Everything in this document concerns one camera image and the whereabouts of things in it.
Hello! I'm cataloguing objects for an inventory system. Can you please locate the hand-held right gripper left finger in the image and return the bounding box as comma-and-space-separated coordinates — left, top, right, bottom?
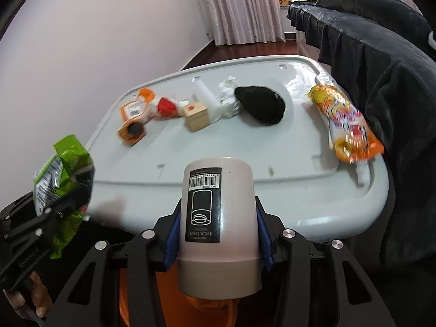
44, 198, 183, 327

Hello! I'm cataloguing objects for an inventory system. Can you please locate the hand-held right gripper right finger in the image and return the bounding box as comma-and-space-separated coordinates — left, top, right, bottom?
254, 196, 397, 327

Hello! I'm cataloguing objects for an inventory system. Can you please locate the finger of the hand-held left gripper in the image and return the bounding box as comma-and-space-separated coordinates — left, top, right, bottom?
3, 198, 86, 246
0, 163, 95, 219

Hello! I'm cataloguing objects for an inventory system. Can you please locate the green snack bag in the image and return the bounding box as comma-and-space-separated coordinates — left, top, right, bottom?
33, 134, 95, 259

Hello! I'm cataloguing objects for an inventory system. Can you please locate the beige cylindrical holder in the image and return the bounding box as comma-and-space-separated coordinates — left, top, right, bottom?
176, 156, 263, 298

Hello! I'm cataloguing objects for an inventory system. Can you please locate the white tissue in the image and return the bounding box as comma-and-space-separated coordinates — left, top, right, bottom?
217, 77, 241, 119

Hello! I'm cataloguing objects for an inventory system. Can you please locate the white foam block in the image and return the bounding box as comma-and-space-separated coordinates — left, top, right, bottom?
192, 80, 220, 123

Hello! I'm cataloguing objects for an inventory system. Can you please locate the person's left hand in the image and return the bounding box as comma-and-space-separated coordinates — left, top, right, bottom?
3, 272, 53, 319

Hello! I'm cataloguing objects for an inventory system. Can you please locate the orange sauce packet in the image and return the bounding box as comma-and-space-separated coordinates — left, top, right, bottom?
117, 89, 157, 147

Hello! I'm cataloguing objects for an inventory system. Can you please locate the grey plastic storage box lid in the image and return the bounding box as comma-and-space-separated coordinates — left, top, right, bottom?
83, 54, 390, 235

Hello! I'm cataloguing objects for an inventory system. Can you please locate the red and white wrapper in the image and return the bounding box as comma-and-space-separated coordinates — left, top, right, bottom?
150, 96, 186, 121

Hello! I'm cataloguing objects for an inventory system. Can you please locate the small tan cardboard box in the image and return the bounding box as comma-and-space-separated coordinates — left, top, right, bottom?
182, 101, 210, 133

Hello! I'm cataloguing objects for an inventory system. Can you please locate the orange snack bag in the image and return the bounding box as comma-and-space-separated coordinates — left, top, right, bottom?
307, 84, 385, 162

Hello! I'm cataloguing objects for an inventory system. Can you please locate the dark bed blanket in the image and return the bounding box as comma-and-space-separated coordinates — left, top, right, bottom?
286, 0, 436, 273

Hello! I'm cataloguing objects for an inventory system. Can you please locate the pink dotted curtain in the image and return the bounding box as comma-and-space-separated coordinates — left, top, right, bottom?
188, 0, 286, 46

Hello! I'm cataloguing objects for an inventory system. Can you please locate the white bed frame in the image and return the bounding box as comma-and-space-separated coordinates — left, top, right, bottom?
296, 29, 322, 63

